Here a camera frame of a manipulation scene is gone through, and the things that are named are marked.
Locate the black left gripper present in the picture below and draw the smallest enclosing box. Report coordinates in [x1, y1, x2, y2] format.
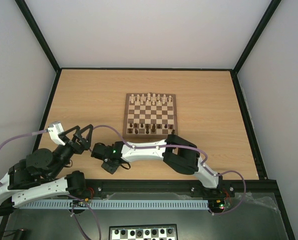
[50, 124, 95, 180]

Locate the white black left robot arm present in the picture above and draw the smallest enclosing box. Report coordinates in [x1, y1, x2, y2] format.
[0, 122, 93, 210]

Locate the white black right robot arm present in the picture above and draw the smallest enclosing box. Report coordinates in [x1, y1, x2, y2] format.
[91, 134, 224, 196]

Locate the wooden chess board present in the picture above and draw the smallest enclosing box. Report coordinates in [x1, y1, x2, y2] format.
[122, 92, 178, 139]

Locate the white chess piece back left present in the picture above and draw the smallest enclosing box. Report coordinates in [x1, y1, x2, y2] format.
[130, 94, 135, 104]

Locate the small printed chess board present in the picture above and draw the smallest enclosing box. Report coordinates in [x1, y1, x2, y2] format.
[108, 224, 178, 240]

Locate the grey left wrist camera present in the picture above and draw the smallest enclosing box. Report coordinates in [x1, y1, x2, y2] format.
[47, 121, 64, 134]

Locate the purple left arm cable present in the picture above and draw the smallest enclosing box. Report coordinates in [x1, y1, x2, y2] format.
[0, 129, 102, 240]

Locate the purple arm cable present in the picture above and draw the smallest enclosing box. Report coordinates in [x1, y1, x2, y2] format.
[92, 124, 247, 216]
[0, 129, 102, 240]

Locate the grey slotted cable duct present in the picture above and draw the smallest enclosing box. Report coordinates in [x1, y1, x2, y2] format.
[21, 199, 209, 210]

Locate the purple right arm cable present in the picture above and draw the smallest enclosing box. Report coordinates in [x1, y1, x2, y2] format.
[92, 124, 247, 216]

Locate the black frame post back left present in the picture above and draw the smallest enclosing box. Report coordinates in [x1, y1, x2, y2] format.
[15, 0, 60, 73]

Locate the black frame post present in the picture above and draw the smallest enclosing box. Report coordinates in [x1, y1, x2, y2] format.
[233, 0, 282, 74]
[15, 0, 60, 73]

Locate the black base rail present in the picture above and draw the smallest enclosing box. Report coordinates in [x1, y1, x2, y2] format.
[13, 178, 279, 200]

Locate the black frame post back right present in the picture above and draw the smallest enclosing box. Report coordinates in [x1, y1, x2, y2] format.
[233, 0, 282, 74]

